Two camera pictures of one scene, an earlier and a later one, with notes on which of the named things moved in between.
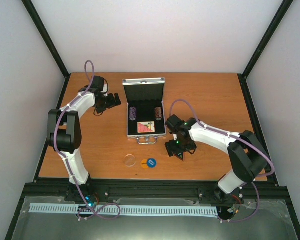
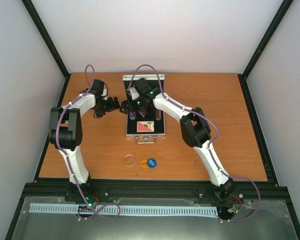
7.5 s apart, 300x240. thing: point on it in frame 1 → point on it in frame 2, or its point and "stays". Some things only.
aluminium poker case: (146, 117) stays
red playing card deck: (144, 127) stays
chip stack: (132, 113) stays
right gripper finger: (172, 147) → (125, 107)
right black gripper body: (186, 145) → (140, 105)
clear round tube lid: (129, 160) stays
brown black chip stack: (158, 115) stays
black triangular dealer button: (180, 155) → (142, 113)
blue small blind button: (151, 162) stays
